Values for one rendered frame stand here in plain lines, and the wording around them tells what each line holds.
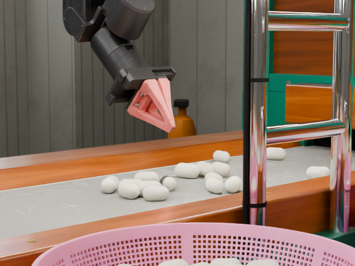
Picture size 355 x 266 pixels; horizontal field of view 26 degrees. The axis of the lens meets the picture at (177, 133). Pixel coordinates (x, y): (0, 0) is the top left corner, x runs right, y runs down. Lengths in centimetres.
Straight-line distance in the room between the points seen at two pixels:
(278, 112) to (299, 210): 62
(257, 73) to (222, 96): 332
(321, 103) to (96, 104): 282
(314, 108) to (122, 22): 40
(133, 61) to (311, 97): 36
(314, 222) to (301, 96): 50
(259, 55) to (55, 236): 27
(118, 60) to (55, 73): 299
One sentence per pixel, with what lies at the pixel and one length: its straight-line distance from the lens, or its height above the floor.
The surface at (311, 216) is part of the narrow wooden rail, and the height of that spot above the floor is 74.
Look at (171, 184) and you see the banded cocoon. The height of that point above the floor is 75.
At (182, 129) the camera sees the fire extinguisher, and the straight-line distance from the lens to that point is 383.
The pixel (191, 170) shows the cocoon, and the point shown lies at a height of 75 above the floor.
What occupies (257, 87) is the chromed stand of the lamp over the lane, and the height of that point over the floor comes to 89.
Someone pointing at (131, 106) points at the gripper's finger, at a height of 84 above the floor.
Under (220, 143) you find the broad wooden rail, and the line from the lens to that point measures 133.
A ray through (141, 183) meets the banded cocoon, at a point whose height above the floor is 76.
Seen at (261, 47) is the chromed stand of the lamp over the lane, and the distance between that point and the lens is 79.
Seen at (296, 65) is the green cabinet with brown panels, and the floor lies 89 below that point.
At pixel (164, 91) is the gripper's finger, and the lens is 113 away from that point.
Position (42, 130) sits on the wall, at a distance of 429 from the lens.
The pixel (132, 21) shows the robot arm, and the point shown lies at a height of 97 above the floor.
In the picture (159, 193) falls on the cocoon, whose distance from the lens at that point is 96.
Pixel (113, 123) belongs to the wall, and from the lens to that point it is 417.
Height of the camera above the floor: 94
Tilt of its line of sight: 7 degrees down
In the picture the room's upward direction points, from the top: straight up
